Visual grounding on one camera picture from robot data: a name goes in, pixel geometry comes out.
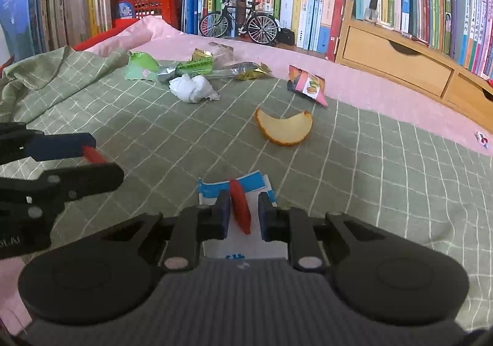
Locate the silver wrapper with green label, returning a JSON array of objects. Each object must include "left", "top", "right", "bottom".
[{"left": 158, "top": 59, "right": 215, "bottom": 83}]

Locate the wooden desk organizer with drawers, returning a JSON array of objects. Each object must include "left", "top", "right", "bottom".
[{"left": 334, "top": 0, "right": 493, "bottom": 123}]

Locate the light green wrapper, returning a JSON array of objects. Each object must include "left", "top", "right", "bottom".
[{"left": 126, "top": 51, "right": 160, "bottom": 81}]

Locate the gold foil wrapper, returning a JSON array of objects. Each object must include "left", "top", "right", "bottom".
[{"left": 230, "top": 62, "right": 273, "bottom": 82}]

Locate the small pink snack packet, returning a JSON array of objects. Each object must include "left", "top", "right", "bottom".
[{"left": 287, "top": 65, "right": 328, "bottom": 107}]

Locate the blue white paper packet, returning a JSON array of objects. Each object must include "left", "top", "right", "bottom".
[{"left": 197, "top": 171, "right": 287, "bottom": 260}]

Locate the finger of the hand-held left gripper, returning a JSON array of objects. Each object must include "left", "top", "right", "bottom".
[
  {"left": 0, "top": 122, "right": 97, "bottom": 165},
  {"left": 0, "top": 163, "right": 124, "bottom": 220}
]

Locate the red wrapper strip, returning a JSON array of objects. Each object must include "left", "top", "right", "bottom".
[
  {"left": 83, "top": 146, "right": 107, "bottom": 165},
  {"left": 230, "top": 179, "right": 252, "bottom": 235}
]

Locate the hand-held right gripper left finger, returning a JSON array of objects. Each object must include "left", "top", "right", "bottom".
[{"left": 127, "top": 190, "right": 232, "bottom": 273}]

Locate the small black pouch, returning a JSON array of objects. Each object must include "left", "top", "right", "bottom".
[{"left": 277, "top": 28, "right": 295, "bottom": 47}]

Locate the white tissue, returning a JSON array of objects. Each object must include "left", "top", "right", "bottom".
[{"left": 169, "top": 74, "right": 220, "bottom": 103}]

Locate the red cloth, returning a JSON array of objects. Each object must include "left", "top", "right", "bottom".
[{"left": 72, "top": 18, "right": 140, "bottom": 51}]

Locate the small gold wrapper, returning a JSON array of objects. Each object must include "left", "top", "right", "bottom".
[{"left": 191, "top": 48, "right": 215, "bottom": 64}]

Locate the miniature bicycle model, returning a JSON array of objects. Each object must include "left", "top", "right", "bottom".
[{"left": 199, "top": 0, "right": 281, "bottom": 46}]

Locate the melon peel slice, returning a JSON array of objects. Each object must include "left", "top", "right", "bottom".
[{"left": 256, "top": 107, "right": 313, "bottom": 147}]

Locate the row of pale-spined books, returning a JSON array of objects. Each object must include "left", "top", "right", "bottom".
[{"left": 0, "top": 0, "right": 113, "bottom": 63}]

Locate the clear plastic wrapper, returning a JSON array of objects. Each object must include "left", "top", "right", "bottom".
[{"left": 208, "top": 41, "right": 235, "bottom": 61}]

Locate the green checked blanket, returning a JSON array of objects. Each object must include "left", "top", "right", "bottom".
[{"left": 0, "top": 46, "right": 493, "bottom": 331}]

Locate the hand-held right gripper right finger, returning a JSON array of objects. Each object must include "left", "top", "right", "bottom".
[{"left": 257, "top": 192, "right": 386, "bottom": 273}]

